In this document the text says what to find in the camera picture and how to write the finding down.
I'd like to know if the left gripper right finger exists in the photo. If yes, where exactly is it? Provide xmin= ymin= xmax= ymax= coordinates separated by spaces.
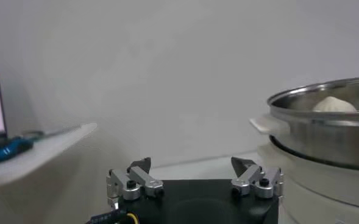
xmin=230 ymin=156 xmax=285 ymax=204

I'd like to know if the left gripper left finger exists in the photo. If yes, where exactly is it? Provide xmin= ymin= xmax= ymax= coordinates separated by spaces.
xmin=105 ymin=156 xmax=165 ymax=210

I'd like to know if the white steamed baozi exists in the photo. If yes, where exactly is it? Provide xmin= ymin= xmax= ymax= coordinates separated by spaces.
xmin=312 ymin=96 xmax=357 ymax=113

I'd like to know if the stainless steel steamer basket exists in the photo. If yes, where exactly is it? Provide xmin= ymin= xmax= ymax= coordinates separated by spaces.
xmin=249 ymin=75 xmax=359 ymax=171

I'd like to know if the cream electric cooker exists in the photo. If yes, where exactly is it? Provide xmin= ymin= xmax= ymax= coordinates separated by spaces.
xmin=257 ymin=136 xmax=359 ymax=224

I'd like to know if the white desk with rounded corners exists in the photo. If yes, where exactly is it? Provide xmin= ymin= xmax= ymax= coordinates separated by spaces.
xmin=0 ymin=122 xmax=98 ymax=189

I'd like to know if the blue computer mouse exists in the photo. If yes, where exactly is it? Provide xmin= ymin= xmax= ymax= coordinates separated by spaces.
xmin=0 ymin=136 xmax=35 ymax=166

